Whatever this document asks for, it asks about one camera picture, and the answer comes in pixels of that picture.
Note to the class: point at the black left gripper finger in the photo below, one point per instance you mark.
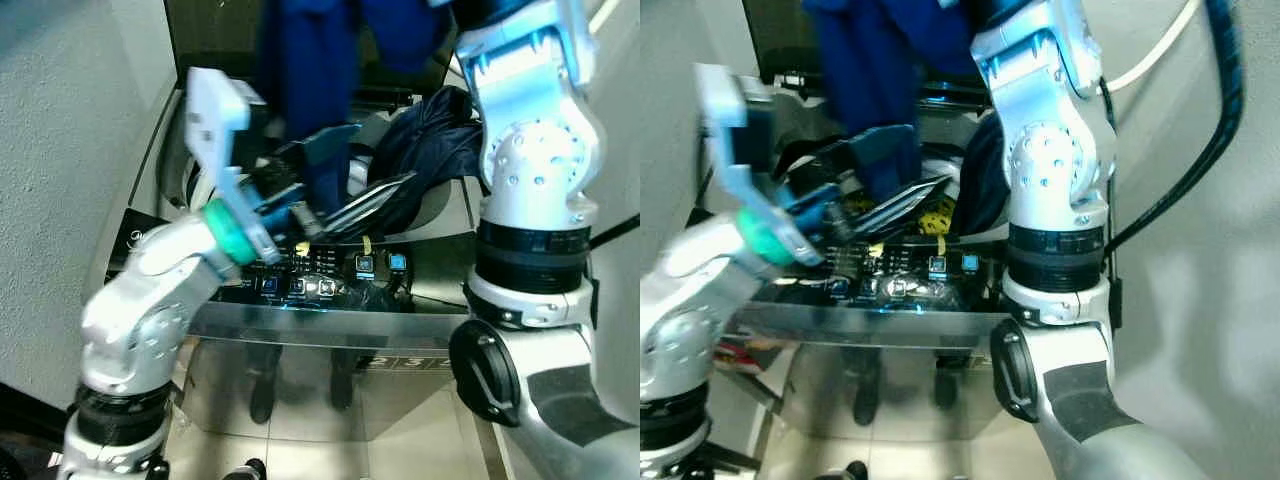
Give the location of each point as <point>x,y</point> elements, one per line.
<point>868,148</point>
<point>325,148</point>
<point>365,202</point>
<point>905,203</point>

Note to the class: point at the blue garment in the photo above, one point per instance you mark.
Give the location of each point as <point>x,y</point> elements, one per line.
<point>870,60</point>
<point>310,60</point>

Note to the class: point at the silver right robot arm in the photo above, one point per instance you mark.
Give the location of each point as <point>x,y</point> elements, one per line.
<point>530,150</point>
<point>1060,150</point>

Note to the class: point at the dark navy garment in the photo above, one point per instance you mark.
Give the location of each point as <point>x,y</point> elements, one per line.
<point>985,170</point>
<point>430,150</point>

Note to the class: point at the black robot foot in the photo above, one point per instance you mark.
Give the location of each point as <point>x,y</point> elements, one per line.
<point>845,471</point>
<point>245,470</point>

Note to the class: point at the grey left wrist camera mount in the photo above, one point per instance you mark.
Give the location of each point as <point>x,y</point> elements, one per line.
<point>215,110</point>
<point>735,120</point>

